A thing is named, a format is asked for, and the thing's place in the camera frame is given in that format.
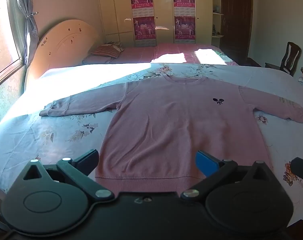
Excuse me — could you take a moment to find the dark wooden chair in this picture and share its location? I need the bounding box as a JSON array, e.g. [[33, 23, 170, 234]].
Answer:
[[265, 41, 302, 77]]

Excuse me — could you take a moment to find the pink sweater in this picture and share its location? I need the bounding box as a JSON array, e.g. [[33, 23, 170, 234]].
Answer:
[[39, 75, 303, 193]]

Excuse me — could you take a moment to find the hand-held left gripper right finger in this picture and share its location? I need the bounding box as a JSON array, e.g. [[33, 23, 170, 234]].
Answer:
[[180, 151, 276, 201]]

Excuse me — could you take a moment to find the grey patterned curtain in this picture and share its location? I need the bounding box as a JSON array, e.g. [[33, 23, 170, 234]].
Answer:
[[6, 0, 40, 66]]

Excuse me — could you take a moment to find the window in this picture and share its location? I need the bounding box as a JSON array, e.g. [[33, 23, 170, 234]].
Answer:
[[0, 0, 25, 88]]

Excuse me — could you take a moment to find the pink bed sheet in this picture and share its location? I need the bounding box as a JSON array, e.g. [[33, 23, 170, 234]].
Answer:
[[82, 42, 239, 67]]

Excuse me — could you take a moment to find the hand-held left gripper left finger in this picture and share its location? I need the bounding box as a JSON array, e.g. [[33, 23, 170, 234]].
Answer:
[[23, 149, 115, 202]]

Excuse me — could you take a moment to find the floral bedspread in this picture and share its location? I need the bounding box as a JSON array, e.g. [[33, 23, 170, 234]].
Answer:
[[0, 62, 303, 227]]

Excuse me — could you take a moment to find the wooden headboard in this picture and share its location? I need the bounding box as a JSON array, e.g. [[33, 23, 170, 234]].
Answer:
[[25, 19, 102, 88]]

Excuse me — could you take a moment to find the open corner shelf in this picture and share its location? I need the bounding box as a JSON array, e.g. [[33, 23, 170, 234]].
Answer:
[[212, 0, 225, 47]]

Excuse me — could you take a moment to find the striped pillow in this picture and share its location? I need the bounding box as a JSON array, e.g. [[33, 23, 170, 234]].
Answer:
[[90, 44, 124, 58]]

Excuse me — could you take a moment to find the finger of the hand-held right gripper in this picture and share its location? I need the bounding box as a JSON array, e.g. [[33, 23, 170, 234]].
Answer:
[[291, 157, 303, 184]]

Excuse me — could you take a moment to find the dark wooden door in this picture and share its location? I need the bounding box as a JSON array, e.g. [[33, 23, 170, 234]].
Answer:
[[220, 0, 253, 63]]

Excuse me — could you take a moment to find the small pale cloth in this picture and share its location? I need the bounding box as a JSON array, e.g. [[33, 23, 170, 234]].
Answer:
[[216, 51, 234, 63]]

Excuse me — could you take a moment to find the cream wardrobe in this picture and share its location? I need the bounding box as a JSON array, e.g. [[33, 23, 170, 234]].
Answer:
[[96, 0, 213, 48]]

